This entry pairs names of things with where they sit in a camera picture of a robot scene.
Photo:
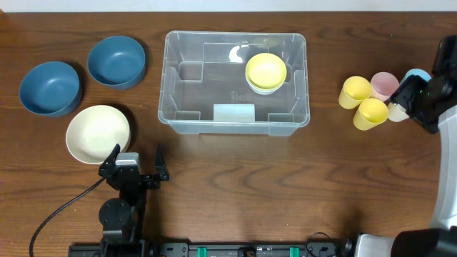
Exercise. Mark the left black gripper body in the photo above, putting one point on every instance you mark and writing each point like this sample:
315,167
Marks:
151,183

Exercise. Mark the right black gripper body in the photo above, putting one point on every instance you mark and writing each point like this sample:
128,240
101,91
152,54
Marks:
425,113

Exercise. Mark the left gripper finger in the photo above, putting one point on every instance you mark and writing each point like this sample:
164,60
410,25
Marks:
160,165
108,166

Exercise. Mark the light blue cup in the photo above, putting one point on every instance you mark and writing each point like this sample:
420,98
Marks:
417,72

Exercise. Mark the cream white cup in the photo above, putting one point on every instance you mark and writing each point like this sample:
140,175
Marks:
396,113

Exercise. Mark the pink cup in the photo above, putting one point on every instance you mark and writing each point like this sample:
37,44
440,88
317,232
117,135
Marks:
383,85

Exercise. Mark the yellow cup front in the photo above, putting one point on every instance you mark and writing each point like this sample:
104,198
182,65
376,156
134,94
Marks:
370,113

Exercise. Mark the yellow cup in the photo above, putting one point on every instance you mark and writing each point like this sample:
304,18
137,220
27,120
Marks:
355,90
370,113

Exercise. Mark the white small bowl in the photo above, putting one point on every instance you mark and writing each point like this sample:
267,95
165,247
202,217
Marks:
264,91

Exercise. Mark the light grey small bowl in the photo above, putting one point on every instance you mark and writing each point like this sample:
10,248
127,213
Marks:
250,83

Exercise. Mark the yellow small bowl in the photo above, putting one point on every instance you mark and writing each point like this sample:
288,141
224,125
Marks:
266,70

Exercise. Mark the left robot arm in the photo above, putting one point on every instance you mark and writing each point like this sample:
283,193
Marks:
122,217

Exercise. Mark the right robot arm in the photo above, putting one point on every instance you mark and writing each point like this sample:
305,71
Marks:
440,238

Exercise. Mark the clear plastic storage container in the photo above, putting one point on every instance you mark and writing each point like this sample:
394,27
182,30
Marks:
204,87

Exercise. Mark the cream bowl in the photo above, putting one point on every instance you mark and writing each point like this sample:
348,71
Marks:
93,133

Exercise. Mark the dark blue bowl left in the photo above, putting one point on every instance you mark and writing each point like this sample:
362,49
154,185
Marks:
51,89

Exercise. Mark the dark blue bowl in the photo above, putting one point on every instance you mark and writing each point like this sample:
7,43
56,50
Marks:
51,89
118,62

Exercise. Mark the dark blue bowl right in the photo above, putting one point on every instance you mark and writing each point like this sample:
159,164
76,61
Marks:
118,62

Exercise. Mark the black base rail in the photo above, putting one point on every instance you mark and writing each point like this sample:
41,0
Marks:
210,250

